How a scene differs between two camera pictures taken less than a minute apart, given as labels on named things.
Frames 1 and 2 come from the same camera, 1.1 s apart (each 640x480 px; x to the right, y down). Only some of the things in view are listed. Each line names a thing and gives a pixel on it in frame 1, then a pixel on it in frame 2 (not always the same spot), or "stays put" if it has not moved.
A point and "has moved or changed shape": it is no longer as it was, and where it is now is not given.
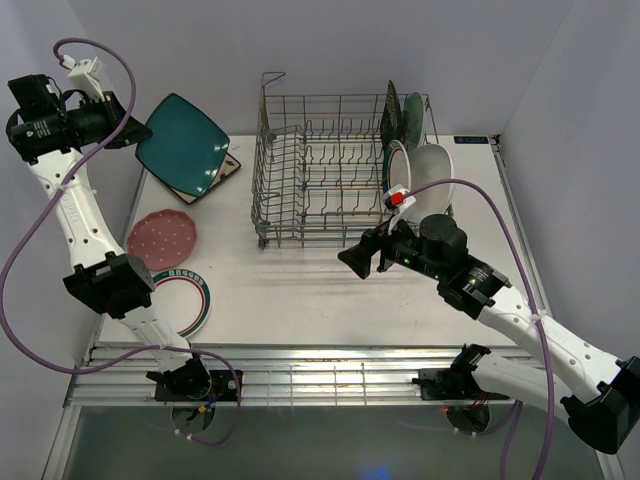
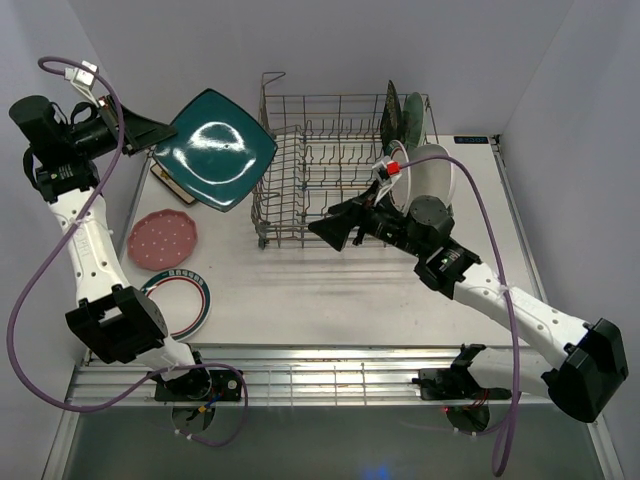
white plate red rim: x=396 y=167 stays put
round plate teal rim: x=183 y=298 stays put
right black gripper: x=358 y=257 to x=334 y=231
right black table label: x=471 y=140 stays put
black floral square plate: x=391 y=123 stays put
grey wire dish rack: x=318 y=172 stays put
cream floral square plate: x=229 y=165 to x=162 y=175
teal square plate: x=185 y=148 has moved or changed shape
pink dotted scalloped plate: x=163 y=238 stays put
